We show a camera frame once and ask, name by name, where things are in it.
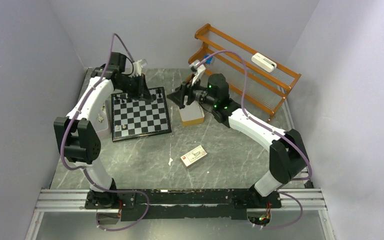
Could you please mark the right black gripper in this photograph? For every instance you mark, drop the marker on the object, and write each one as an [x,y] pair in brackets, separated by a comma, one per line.
[178,97]

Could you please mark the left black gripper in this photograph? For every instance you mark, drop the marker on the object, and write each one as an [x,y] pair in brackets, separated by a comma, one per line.
[142,91]

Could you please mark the black rook corner board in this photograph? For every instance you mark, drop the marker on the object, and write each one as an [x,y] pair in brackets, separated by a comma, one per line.
[159,92]

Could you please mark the black piece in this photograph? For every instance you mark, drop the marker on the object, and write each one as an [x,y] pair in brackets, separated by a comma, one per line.
[123,98]

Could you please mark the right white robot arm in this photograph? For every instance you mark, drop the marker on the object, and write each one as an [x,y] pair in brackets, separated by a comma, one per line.
[287,155]

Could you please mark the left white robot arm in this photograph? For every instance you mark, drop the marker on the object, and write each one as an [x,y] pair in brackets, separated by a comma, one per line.
[78,142]

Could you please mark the tin box black pieces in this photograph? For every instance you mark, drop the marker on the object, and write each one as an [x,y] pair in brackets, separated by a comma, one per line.
[192,114]

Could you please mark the tin box white pieces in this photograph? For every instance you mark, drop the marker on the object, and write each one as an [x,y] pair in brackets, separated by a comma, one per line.
[101,123]

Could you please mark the black white chessboard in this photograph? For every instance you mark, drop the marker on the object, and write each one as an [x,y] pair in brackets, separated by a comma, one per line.
[142,119]

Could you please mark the blue block on rack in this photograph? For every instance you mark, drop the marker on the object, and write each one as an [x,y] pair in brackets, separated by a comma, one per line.
[208,60]

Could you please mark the white red card box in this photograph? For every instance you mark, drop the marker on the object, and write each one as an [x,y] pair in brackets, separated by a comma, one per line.
[193,156]

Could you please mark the orange wooden rack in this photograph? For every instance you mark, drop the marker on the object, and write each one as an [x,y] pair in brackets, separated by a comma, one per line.
[268,91]

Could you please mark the white device on rack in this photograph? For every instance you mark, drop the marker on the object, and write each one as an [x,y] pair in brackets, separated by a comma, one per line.
[264,62]

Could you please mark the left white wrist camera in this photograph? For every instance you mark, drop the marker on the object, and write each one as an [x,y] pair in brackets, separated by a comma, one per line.
[138,67]

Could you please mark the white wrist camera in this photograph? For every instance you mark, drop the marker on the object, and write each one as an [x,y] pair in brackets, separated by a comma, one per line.
[138,67]
[198,70]

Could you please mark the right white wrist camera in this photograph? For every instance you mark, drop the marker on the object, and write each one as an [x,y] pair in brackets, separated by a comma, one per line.
[198,70]

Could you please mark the black mounting base plate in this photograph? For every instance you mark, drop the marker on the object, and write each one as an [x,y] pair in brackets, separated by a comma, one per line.
[147,204]

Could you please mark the aluminium rail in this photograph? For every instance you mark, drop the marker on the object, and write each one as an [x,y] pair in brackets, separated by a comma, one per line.
[74,200]

